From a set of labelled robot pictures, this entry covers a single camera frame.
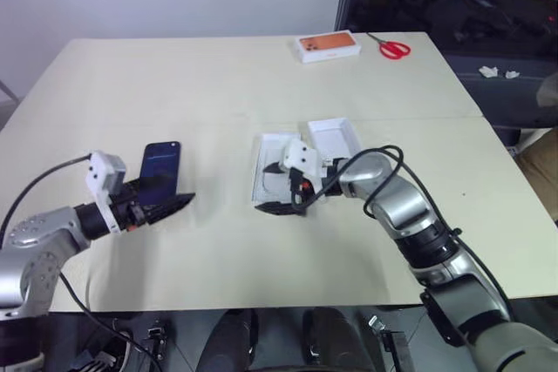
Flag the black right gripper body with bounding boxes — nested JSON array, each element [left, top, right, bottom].
[[288, 166, 316, 217]]

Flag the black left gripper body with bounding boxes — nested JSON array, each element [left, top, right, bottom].
[[109, 183, 153, 233]]

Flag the white phone box base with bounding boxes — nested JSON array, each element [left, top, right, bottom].
[[250, 129, 326, 208]]

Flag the dark blue smartphone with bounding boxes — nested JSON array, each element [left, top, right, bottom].
[[139, 140, 182, 207]]

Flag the white phone box lid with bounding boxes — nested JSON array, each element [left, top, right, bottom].
[[306, 116, 365, 165]]

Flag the orange printed phone box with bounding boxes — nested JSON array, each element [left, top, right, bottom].
[[292, 30, 364, 65]]

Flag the brown cardboard box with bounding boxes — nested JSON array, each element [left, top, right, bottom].
[[517, 126, 558, 208]]

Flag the dark rounded shape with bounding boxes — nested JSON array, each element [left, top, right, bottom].
[[201, 308, 262, 372]]

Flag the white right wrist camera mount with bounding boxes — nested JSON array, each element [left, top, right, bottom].
[[280, 138, 329, 206]]

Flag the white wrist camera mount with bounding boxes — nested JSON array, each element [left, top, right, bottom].
[[280, 138, 329, 206], [84, 150, 128, 234]]

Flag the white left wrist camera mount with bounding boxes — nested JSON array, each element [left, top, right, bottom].
[[84, 150, 128, 234]]

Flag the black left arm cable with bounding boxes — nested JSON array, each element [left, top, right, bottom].
[[0, 152, 165, 372]]

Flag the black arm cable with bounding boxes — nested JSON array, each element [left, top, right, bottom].
[[0, 152, 165, 372], [290, 144, 514, 347]]

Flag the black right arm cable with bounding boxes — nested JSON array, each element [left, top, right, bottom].
[[290, 144, 514, 347]]

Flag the black metal bracket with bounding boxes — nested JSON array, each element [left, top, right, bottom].
[[145, 321, 170, 372]]

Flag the red handled scissors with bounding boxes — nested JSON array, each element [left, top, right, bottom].
[[365, 31, 412, 61]]

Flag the grey metal bracket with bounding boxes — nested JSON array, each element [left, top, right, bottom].
[[367, 314, 416, 372]]

